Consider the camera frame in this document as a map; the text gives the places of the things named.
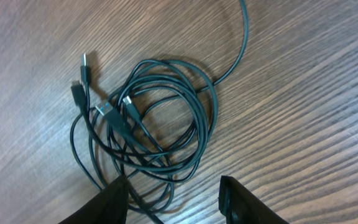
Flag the thick black USB-A cable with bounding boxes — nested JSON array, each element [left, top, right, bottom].
[[87, 0, 250, 224]]

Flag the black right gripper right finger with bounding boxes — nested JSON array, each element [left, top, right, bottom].
[[219, 175, 288, 224]]

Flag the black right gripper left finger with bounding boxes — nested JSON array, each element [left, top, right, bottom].
[[60, 176, 129, 224]]

